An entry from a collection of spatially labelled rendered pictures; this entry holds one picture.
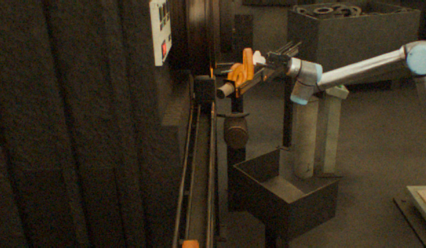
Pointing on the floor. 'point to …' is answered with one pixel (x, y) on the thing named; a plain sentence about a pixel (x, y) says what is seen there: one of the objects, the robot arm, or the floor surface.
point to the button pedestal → (330, 133)
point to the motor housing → (234, 153)
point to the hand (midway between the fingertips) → (248, 60)
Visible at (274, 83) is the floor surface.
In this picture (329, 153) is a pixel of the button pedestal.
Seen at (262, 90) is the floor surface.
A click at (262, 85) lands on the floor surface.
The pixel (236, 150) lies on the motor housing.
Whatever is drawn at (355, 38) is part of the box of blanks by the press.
